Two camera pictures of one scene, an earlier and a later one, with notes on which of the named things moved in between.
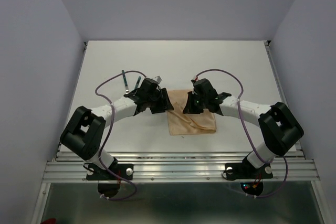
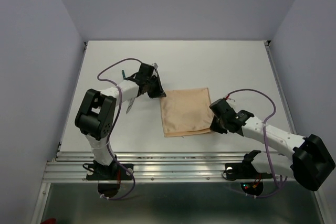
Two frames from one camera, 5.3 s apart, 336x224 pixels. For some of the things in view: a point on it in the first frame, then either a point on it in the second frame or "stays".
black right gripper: x=189 y=108 -> x=214 y=127
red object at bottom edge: x=49 y=221 stays
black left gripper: x=164 y=104 -> x=159 y=92
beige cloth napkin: x=179 y=123 stays
